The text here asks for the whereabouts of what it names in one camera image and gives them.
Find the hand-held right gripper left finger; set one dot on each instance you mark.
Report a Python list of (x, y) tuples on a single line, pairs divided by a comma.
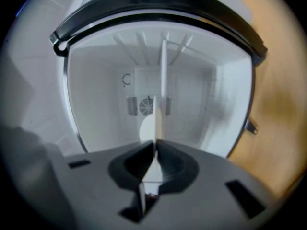
[(96, 190)]

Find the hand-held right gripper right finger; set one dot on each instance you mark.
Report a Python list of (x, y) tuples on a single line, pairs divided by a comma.
[(204, 195)]

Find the white mini fridge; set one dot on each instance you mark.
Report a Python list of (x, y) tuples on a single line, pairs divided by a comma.
[(100, 99)]

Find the white round plate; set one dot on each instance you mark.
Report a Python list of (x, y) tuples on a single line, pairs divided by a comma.
[(164, 68)]

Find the round wooden table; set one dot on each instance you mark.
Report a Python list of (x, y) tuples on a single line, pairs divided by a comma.
[(275, 92)]

